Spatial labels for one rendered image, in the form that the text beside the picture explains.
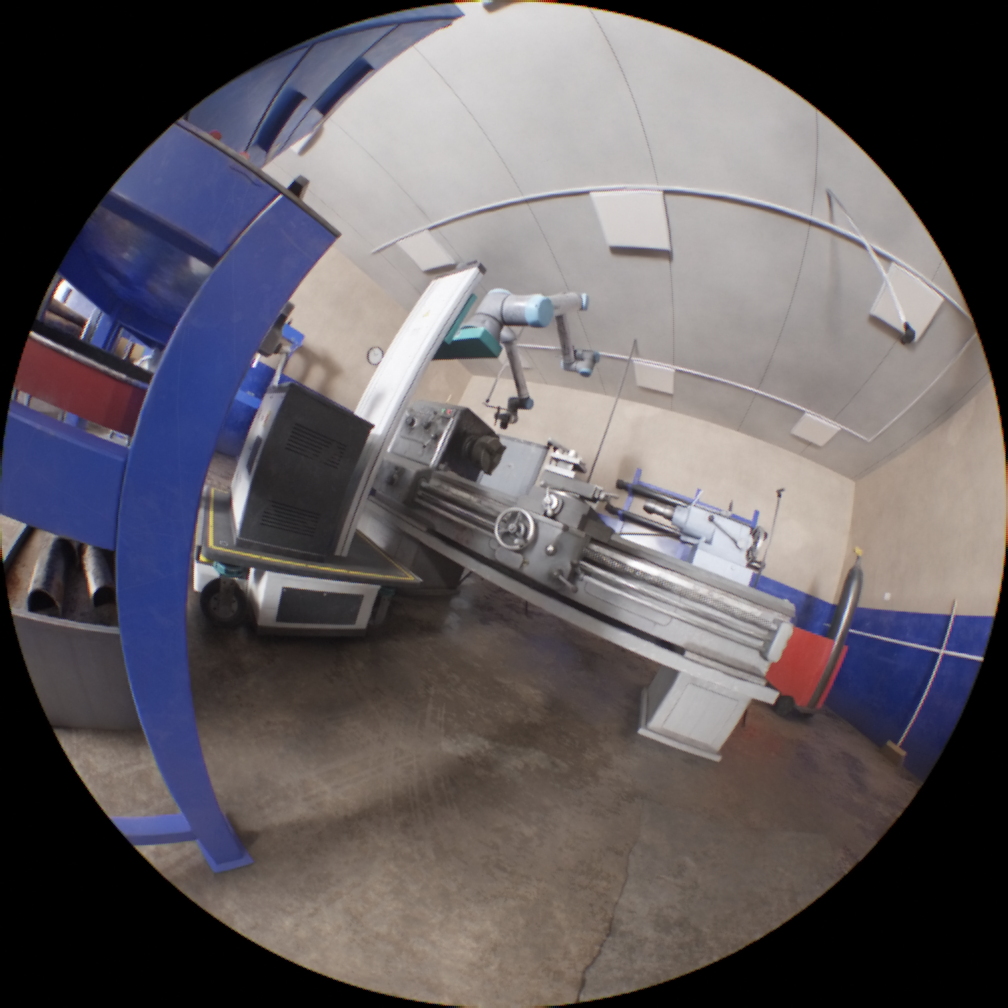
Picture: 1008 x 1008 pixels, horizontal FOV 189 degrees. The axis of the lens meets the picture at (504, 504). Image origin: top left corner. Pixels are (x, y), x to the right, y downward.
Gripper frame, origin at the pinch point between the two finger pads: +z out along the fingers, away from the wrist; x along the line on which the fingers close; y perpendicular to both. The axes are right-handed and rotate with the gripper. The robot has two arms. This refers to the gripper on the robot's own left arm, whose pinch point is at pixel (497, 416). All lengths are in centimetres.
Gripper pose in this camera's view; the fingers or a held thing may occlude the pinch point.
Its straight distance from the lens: 219.0
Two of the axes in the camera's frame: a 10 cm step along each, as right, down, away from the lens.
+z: -3.7, 2.0, -9.1
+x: 9.1, 2.9, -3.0
